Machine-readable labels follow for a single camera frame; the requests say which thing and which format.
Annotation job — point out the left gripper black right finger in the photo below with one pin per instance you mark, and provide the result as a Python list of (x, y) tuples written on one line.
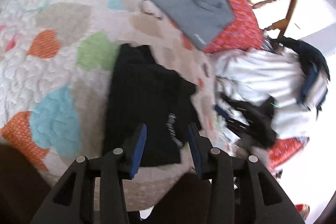
[(242, 190)]

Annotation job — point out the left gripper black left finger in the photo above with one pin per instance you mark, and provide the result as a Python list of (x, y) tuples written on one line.
[(71, 200)]

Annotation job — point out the black pants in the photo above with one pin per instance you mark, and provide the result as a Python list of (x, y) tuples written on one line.
[(144, 92)]

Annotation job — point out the white fleece blanket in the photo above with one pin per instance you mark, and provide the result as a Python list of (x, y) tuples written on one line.
[(255, 75)]

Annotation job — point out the dark blue garment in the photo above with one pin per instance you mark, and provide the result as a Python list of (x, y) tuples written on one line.
[(314, 89)]

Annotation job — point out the red floral pillow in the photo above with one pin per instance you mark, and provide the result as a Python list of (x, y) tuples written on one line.
[(242, 34)]

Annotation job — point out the grey laptop bag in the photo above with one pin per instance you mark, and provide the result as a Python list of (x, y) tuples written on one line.
[(200, 20)]

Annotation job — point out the heart patterned quilt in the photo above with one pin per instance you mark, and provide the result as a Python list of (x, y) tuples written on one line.
[(57, 60)]

